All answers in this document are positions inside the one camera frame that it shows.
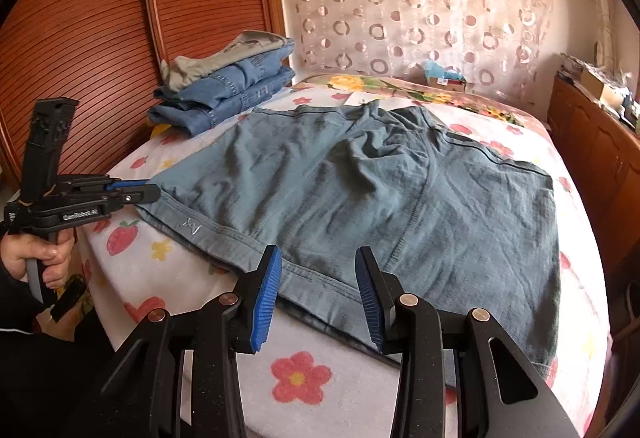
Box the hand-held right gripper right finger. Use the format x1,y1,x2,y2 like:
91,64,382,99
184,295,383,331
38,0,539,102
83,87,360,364
354,246,576,438

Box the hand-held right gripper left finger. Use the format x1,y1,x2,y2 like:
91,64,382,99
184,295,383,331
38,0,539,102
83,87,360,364
97,245,283,438

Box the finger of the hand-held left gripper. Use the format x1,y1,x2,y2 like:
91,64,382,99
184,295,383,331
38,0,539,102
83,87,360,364
75,175,151,194
107,185,161,209

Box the grey-blue pants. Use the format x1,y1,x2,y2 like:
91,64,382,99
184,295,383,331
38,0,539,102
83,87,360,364
135,100,563,389

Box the person's left forearm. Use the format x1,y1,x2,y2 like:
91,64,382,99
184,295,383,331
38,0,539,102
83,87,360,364
0,263,118,438

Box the folded grey pants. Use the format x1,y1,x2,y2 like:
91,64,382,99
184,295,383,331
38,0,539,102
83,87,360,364
160,32,296,94

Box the person's left hand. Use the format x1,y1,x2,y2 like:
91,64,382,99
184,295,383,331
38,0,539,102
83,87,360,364
0,230,76,289

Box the white strawberry printed sheet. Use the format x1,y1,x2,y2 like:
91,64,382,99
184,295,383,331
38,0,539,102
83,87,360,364
82,85,608,438

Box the folded blue jeans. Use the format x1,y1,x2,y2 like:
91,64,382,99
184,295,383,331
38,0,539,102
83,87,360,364
147,68,297,137
154,40,296,108

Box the floral blanket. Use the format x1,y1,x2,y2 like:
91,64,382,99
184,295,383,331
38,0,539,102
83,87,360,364
292,73,551,129

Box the small cardboard box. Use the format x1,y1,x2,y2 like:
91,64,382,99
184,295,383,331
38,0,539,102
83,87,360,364
424,60,476,94

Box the wooden side cabinet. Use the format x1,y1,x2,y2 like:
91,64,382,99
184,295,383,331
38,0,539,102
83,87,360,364
547,75,640,269

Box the circle patterned sheer curtain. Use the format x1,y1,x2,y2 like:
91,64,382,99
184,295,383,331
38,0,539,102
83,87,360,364
275,0,556,94

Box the clutter of boxes on cabinet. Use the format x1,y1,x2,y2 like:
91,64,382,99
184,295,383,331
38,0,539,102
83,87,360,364
557,52,640,135

